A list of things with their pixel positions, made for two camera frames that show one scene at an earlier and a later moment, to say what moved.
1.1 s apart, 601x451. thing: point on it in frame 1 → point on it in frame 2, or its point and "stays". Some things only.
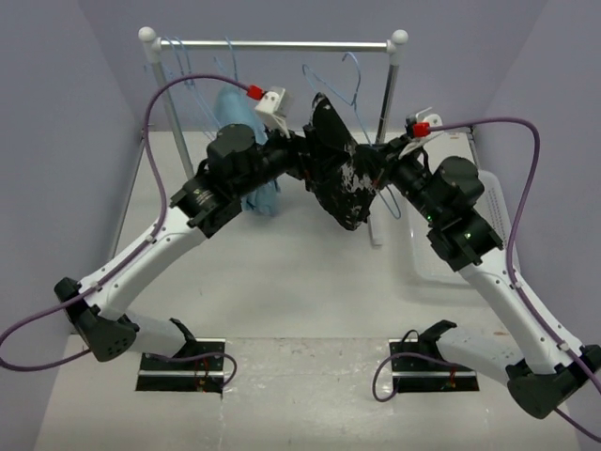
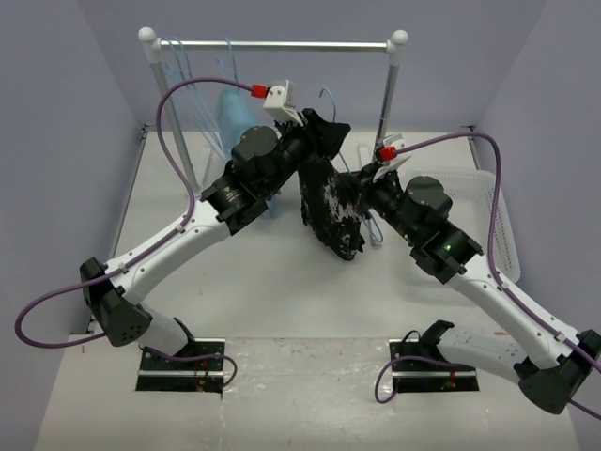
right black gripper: [385, 160] → [367, 184]
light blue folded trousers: [235, 106] stays
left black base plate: [204, 374] stays
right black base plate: [419, 374] stays
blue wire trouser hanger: [355, 103] → [375, 239]
